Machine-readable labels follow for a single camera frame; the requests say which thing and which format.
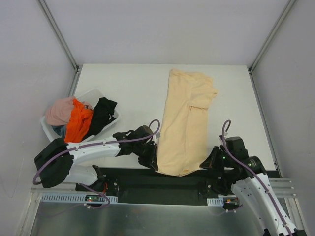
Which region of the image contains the cream yellow t shirt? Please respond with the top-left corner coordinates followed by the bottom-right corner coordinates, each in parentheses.
top-left (157, 69), bottom-right (218, 177)

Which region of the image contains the purple cable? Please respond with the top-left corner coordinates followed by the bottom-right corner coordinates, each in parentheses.
top-left (206, 119), bottom-right (293, 236)
top-left (32, 119), bottom-right (161, 218)

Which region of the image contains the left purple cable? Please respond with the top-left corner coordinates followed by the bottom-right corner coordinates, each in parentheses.
top-left (32, 119), bottom-right (161, 218)

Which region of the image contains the pink t shirt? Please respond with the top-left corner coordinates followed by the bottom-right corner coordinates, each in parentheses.
top-left (45, 97), bottom-right (75, 126)

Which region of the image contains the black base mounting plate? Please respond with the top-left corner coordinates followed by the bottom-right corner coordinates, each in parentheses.
top-left (75, 168), bottom-right (232, 206)

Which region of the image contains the right aluminium frame post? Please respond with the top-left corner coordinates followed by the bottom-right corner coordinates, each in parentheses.
top-left (248, 0), bottom-right (298, 74)

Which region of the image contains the left white cable duct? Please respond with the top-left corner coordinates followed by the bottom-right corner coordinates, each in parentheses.
top-left (41, 193), bottom-right (118, 204)

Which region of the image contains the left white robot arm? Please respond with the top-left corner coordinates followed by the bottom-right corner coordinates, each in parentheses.
top-left (32, 125), bottom-right (157, 191)

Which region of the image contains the left aluminium frame post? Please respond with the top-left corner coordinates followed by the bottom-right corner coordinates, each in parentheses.
top-left (36, 0), bottom-right (79, 71)

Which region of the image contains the aluminium frame post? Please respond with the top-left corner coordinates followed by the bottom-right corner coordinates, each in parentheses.
top-left (36, 0), bottom-right (79, 71)
top-left (248, 0), bottom-right (298, 74)

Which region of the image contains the blue t shirt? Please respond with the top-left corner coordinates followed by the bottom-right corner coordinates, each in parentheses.
top-left (52, 125), bottom-right (66, 138)

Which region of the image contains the orange t shirt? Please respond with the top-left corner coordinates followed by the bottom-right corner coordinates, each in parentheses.
top-left (64, 98), bottom-right (94, 143)

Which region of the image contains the black t shirt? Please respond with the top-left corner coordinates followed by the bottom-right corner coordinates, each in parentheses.
top-left (83, 97), bottom-right (117, 140)

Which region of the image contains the white cable duct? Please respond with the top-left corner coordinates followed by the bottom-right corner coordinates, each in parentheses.
top-left (41, 193), bottom-right (118, 204)
top-left (207, 197), bottom-right (224, 207)

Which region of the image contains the right white cable duct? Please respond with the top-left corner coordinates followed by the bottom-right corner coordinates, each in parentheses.
top-left (207, 197), bottom-right (224, 207)

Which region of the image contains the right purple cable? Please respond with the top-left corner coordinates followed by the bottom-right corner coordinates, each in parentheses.
top-left (206, 119), bottom-right (293, 236)

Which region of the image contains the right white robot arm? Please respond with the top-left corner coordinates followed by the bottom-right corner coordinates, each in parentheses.
top-left (200, 136), bottom-right (307, 236)

